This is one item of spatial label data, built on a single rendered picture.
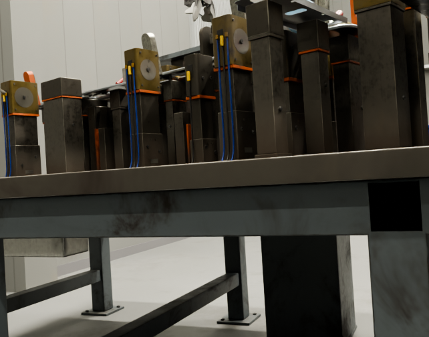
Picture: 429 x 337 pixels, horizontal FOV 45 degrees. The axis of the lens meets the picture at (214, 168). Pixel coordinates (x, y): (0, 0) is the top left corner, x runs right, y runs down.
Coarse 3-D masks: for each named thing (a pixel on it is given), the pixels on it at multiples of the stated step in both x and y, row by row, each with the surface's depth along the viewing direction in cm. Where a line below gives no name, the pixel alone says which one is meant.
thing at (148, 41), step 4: (144, 36) 149; (148, 36) 148; (152, 36) 149; (144, 40) 149; (148, 40) 148; (152, 40) 148; (144, 44) 149; (148, 44) 148; (152, 44) 148; (144, 48) 150; (148, 48) 149; (152, 48) 148; (156, 48) 149; (160, 68) 150; (160, 72) 150
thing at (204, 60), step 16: (192, 64) 131; (208, 64) 133; (192, 80) 131; (208, 80) 133; (192, 96) 131; (208, 96) 133; (192, 112) 132; (208, 112) 133; (192, 128) 133; (208, 128) 133; (192, 144) 131; (208, 144) 132; (192, 160) 130; (208, 160) 131
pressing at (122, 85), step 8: (344, 24) 114; (352, 24) 114; (336, 32) 122; (344, 32) 122; (352, 32) 123; (168, 72) 152; (176, 72) 156; (184, 72) 157; (184, 80) 170; (104, 88) 171; (112, 88) 177; (120, 88) 177; (88, 96) 190; (104, 96) 192
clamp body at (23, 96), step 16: (16, 96) 183; (32, 96) 188; (16, 112) 183; (32, 112) 187; (16, 128) 183; (32, 128) 188; (16, 144) 182; (32, 144) 187; (16, 160) 182; (32, 160) 186; (16, 176) 182
